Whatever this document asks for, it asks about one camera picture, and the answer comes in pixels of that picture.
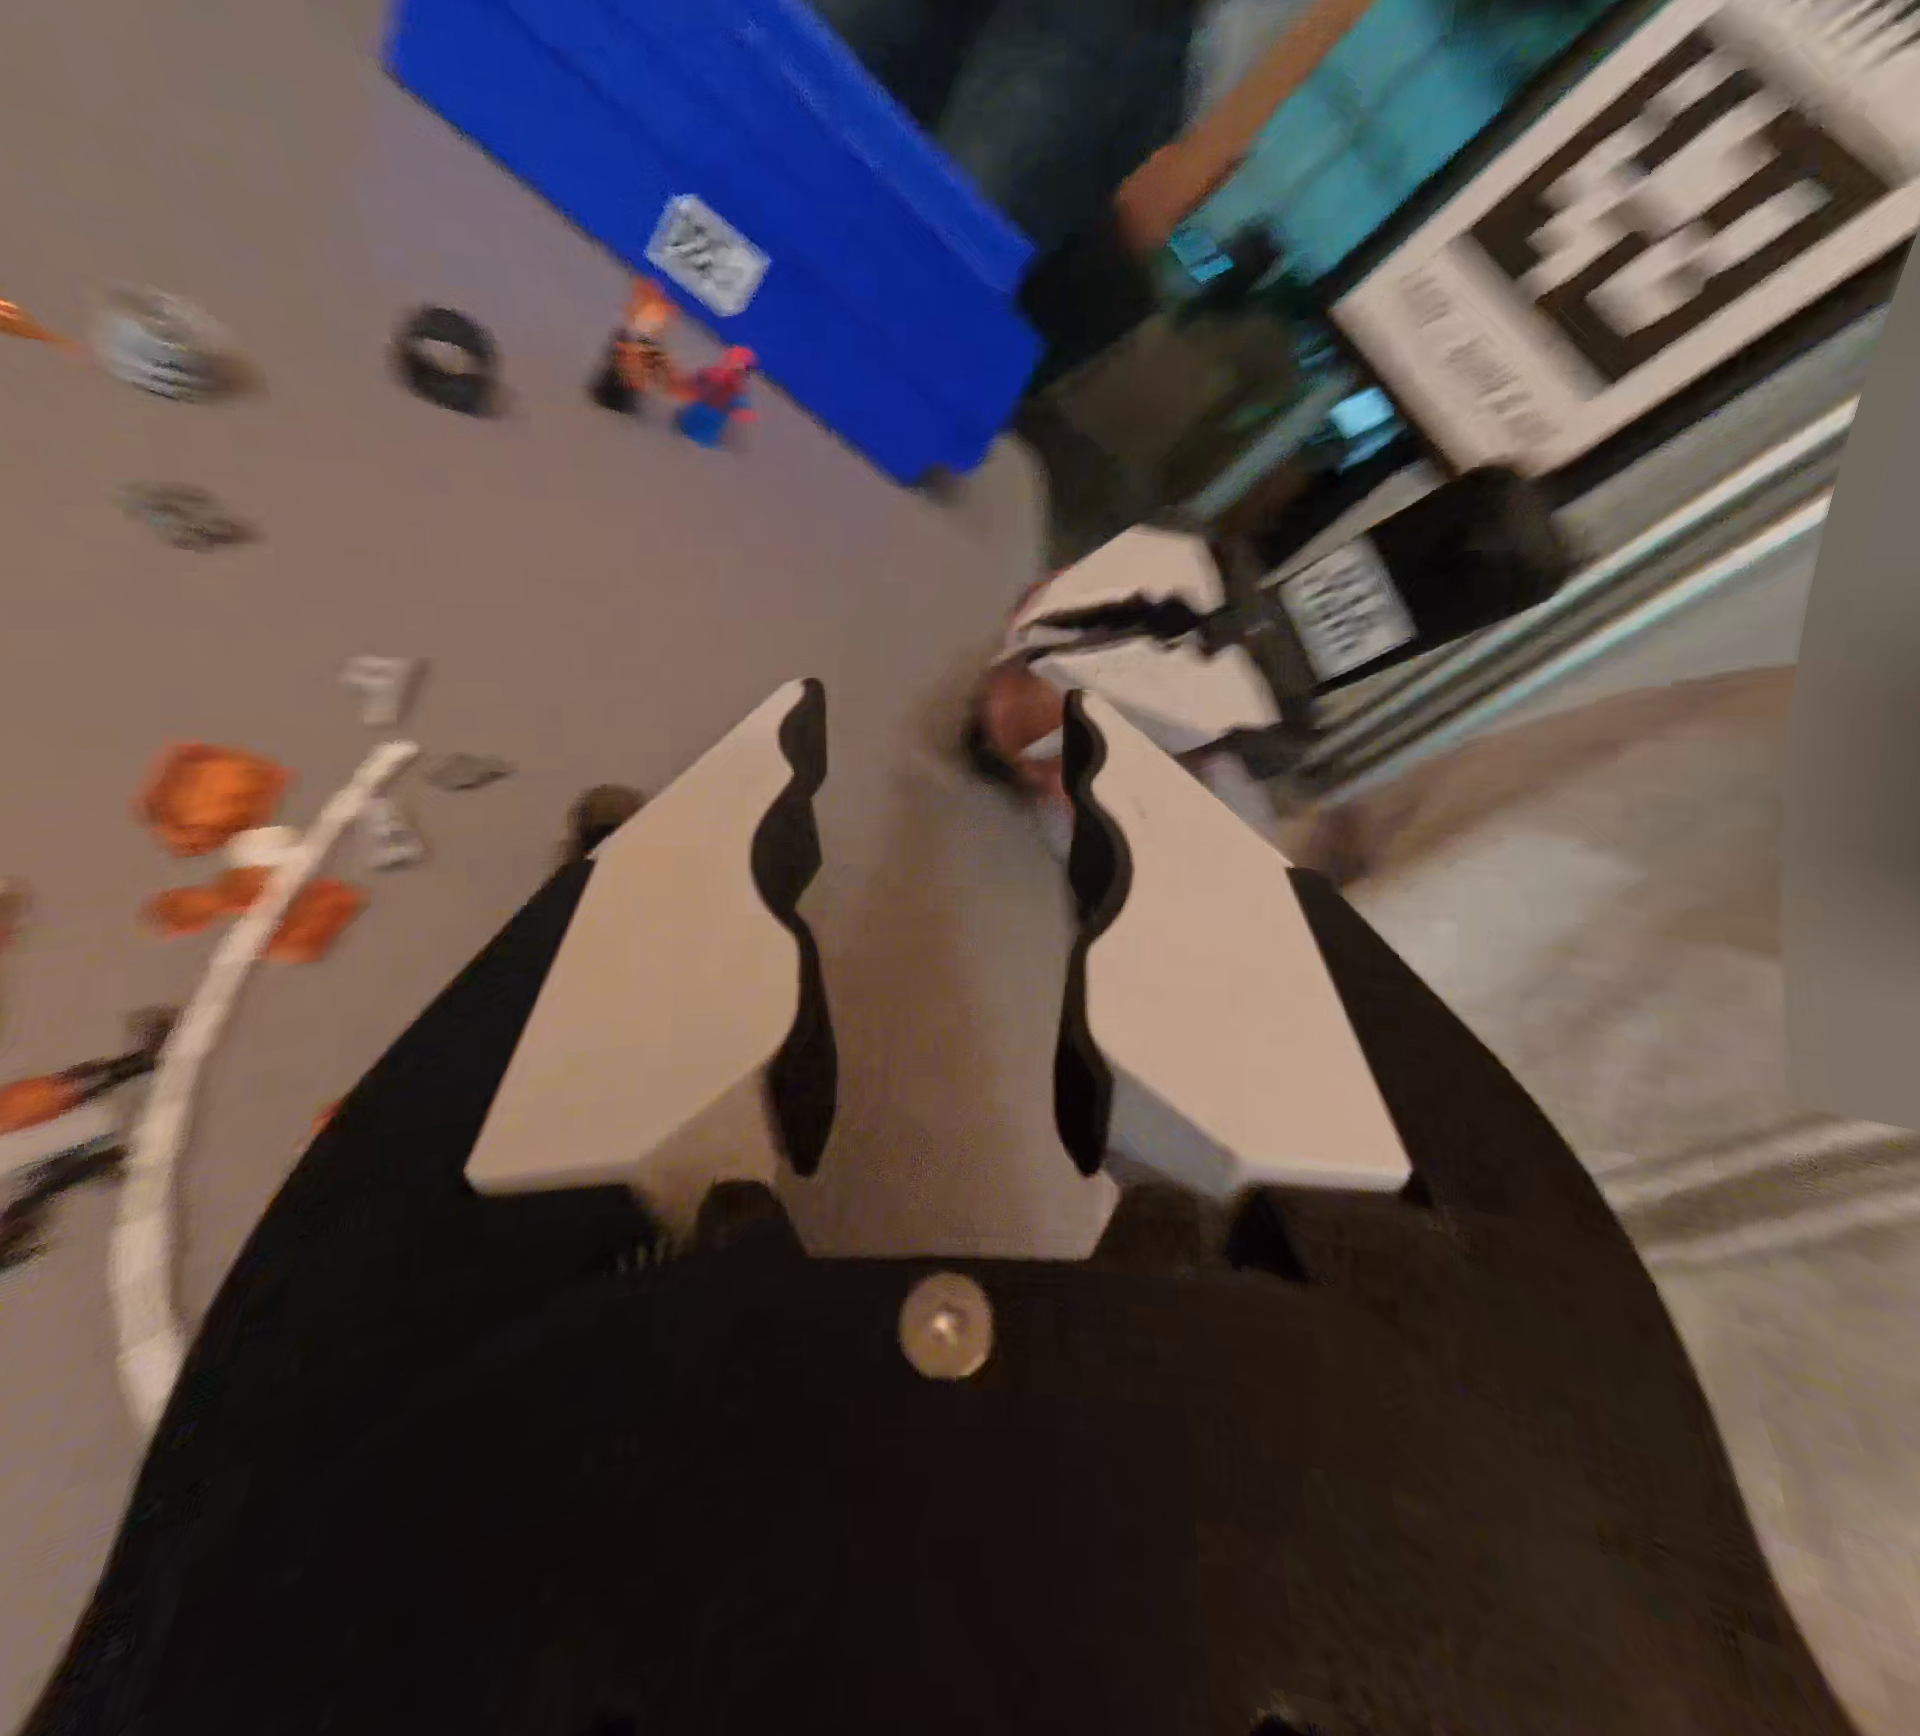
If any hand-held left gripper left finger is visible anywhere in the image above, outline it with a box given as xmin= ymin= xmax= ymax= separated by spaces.
xmin=462 ymin=677 xmax=841 ymax=1243

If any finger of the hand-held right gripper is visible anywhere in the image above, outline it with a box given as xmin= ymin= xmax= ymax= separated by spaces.
xmin=990 ymin=632 xmax=1295 ymax=764
xmin=1011 ymin=528 xmax=1248 ymax=639

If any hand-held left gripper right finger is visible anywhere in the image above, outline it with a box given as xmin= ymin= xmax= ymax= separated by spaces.
xmin=1050 ymin=689 xmax=1417 ymax=1206

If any orange faceted lego piece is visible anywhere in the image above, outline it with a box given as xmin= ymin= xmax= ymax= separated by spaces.
xmin=132 ymin=740 xmax=297 ymax=860

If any black lego clip piece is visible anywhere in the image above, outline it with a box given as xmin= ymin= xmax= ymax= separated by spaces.
xmin=0 ymin=1135 xmax=130 ymax=1265
xmin=60 ymin=1008 xmax=181 ymax=1093

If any dark grey lego plate piece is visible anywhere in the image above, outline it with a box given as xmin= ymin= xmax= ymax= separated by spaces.
xmin=116 ymin=479 xmax=259 ymax=556

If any black lego tyre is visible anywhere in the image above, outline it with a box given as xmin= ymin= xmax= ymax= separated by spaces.
xmin=390 ymin=304 xmax=508 ymax=421

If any grey lego wheel hub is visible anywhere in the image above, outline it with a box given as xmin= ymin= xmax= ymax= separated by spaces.
xmin=86 ymin=284 xmax=259 ymax=405

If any framed black white marker sign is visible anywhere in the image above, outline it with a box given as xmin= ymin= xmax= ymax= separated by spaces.
xmin=1326 ymin=0 xmax=1920 ymax=481

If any orange transparent flat plate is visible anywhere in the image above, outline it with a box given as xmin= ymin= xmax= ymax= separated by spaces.
xmin=137 ymin=862 xmax=372 ymax=968

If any red blue minifigure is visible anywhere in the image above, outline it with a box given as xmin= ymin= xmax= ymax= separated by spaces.
xmin=671 ymin=344 xmax=763 ymax=450

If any flame head minifigure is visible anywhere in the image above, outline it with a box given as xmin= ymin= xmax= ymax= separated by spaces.
xmin=587 ymin=278 xmax=688 ymax=413

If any blue plastic bin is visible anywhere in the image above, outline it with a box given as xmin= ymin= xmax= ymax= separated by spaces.
xmin=381 ymin=0 xmax=1047 ymax=488

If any white metal frame rail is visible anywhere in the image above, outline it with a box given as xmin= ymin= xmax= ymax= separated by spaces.
xmin=1290 ymin=391 xmax=1869 ymax=816

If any light grey bracket piece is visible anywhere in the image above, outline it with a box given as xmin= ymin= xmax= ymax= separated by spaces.
xmin=338 ymin=651 xmax=428 ymax=733

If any white lego chain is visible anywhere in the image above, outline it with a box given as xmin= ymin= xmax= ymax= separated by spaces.
xmin=103 ymin=733 xmax=426 ymax=1435

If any wooden post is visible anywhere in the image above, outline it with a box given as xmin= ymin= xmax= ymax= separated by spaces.
xmin=1112 ymin=0 xmax=1442 ymax=256

